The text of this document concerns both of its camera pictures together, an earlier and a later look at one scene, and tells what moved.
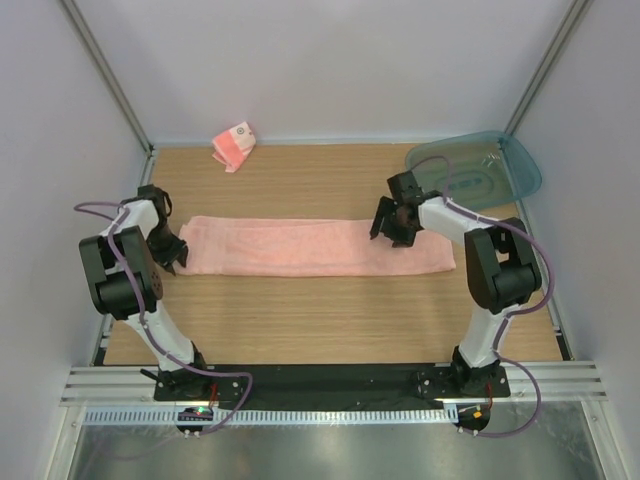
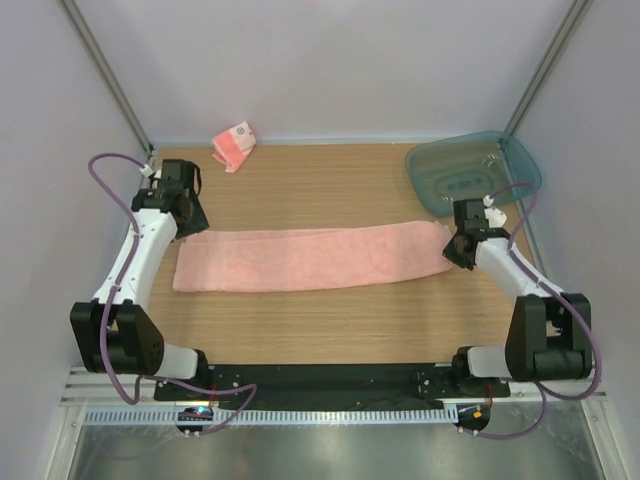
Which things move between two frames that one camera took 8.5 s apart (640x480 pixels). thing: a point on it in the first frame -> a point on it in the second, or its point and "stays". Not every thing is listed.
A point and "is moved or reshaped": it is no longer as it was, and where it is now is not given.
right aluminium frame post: (568, 25) stays
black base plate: (331, 383) stays
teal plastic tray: (488, 170) stays
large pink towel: (297, 245) is moved or reshaped
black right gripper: (385, 207) -> (451, 253)
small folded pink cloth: (233, 145) stays
